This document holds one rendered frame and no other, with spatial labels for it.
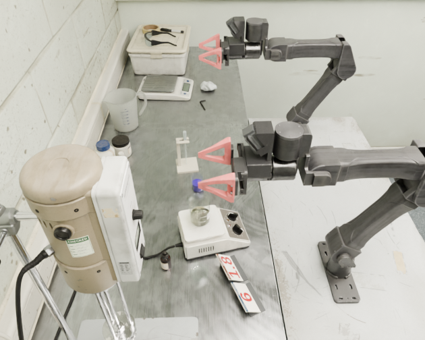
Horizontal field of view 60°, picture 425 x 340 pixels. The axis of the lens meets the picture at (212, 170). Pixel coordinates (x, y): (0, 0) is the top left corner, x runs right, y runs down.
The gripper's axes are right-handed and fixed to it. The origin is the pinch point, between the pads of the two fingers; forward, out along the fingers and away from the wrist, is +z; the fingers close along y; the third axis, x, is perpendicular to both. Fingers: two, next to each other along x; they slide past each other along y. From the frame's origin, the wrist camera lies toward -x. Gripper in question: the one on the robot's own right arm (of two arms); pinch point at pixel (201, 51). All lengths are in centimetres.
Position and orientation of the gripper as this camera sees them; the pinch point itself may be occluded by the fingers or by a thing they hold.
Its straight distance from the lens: 129.1
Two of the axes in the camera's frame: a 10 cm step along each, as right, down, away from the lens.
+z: -10.0, 0.3, -0.1
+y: 0.3, 6.6, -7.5
